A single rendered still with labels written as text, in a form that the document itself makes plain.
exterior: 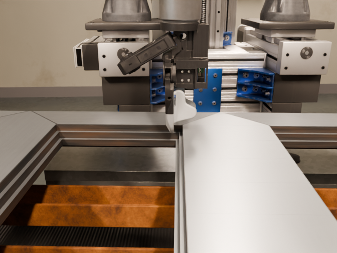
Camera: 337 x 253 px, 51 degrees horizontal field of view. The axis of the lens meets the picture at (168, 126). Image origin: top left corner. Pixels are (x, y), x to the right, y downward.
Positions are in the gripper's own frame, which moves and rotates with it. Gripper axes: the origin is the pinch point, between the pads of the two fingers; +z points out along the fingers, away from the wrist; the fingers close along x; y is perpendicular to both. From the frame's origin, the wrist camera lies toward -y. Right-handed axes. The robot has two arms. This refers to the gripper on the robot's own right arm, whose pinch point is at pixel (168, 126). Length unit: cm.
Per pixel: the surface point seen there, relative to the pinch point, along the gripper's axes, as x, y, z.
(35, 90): 333, -164, 79
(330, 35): 360, 178, 18
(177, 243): -31.2, 1.9, 3.6
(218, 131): -0.4, 9.9, 0.8
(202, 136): -3.4, 6.6, 0.8
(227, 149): -9.5, 10.6, 0.8
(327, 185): 16.4, 41.2, 22.1
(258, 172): -17.9, 14.1, 0.8
